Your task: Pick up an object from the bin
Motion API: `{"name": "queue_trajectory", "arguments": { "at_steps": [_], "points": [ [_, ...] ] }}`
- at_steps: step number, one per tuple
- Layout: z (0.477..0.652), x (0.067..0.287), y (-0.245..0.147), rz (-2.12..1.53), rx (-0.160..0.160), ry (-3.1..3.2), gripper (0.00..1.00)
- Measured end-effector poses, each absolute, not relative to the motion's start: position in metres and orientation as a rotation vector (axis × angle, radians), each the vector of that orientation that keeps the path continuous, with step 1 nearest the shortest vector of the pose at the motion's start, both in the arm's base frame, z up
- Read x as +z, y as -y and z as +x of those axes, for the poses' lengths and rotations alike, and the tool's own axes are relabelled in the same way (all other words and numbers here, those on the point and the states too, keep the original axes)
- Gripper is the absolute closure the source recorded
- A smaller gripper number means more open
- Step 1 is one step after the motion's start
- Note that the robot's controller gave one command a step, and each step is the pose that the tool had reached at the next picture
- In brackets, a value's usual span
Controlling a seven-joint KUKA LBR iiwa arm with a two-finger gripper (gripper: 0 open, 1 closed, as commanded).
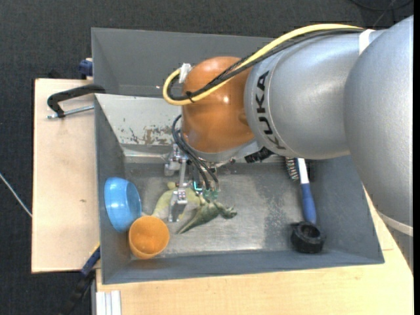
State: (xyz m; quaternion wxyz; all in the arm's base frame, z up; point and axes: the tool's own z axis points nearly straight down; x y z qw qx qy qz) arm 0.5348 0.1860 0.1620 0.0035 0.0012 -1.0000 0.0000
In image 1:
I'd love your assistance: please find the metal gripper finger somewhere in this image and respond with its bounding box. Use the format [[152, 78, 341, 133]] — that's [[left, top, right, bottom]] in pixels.
[[163, 144, 190, 177], [167, 188, 189, 223]]

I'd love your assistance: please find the pale yellow-green toy animal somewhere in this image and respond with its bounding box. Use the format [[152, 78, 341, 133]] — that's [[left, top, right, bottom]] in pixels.
[[151, 181, 201, 219]]

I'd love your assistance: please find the green toy dinosaur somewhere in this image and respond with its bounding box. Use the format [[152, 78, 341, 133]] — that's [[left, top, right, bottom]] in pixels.
[[177, 196, 238, 236]]

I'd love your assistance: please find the orange plastic cup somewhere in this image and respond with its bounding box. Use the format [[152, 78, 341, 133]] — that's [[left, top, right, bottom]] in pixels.
[[128, 215, 171, 260]]

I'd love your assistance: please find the blue plastic bowl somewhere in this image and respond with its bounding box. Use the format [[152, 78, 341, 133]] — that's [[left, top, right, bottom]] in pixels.
[[104, 177, 143, 233]]

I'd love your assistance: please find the grey metal bin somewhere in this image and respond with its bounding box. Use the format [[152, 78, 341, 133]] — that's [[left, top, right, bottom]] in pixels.
[[91, 27, 385, 285]]

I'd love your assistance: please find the pale wood board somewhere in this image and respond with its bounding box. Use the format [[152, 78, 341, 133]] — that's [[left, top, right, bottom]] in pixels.
[[31, 78, 100, 274]]

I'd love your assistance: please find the blue and white handled tool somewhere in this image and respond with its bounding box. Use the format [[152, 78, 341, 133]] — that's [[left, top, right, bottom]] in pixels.
[[296, 157, 318, 225]]

